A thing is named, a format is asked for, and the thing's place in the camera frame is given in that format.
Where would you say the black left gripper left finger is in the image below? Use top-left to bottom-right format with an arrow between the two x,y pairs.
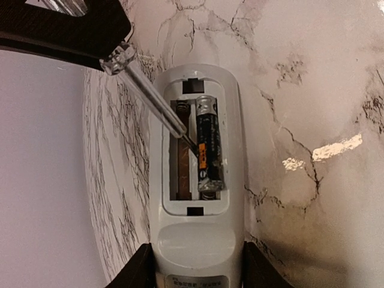
106,243 -> 155,288

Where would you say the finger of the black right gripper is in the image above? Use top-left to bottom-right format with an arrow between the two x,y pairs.
1,1 -> 132,70

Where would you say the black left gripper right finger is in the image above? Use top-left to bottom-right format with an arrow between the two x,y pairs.
242,242 -> 293,288

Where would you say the black AAA battery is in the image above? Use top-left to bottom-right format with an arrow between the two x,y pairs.
196,95 -> 224,200

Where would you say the white remote control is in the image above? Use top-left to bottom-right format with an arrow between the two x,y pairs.
149,64 -> 245,287

